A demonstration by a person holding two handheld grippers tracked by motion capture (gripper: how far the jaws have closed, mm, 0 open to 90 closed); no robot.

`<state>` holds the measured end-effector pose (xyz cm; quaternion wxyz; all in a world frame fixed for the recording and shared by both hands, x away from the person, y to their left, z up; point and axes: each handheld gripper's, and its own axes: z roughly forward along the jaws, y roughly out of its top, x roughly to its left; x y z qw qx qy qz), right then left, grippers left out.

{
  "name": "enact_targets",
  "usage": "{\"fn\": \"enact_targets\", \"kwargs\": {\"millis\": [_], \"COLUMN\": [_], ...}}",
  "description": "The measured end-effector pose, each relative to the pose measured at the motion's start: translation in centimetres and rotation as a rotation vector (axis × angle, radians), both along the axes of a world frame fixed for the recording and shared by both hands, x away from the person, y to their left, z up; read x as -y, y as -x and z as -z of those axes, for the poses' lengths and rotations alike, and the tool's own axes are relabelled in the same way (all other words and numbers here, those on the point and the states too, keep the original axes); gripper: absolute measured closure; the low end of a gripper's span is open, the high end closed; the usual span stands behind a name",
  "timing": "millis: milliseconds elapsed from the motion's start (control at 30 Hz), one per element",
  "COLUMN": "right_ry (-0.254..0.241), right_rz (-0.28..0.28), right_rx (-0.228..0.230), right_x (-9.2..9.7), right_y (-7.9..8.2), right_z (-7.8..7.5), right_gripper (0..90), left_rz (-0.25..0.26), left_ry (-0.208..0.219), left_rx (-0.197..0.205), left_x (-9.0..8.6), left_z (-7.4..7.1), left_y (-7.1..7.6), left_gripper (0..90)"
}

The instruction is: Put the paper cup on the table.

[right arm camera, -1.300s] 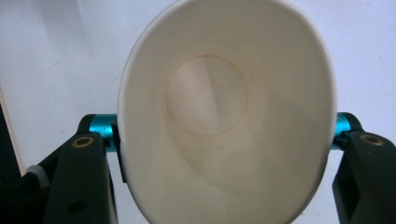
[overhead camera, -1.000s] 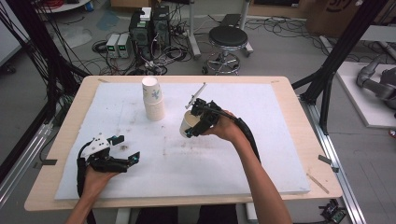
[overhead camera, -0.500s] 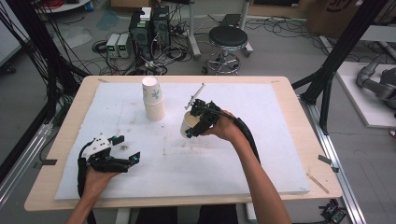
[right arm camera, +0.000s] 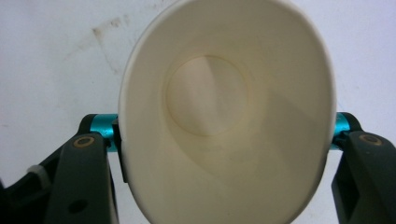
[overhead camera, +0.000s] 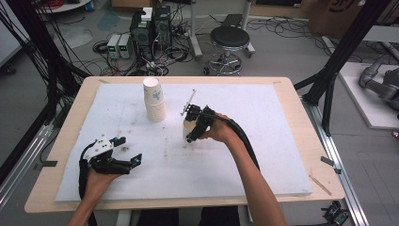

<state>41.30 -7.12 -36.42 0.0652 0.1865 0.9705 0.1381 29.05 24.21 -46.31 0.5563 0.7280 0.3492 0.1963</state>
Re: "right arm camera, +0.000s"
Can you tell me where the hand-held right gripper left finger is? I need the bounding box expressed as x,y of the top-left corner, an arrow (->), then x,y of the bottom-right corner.
78,113 -> 129,185

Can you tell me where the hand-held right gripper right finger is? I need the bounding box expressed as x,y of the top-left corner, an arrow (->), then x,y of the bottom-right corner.
325,111 -> 364,152

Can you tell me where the white paper cup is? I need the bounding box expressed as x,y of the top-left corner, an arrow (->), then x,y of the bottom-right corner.
118,0 -> 338,224

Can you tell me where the white foam mat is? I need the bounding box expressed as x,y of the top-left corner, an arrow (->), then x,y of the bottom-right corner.
0,0 -> 396,224

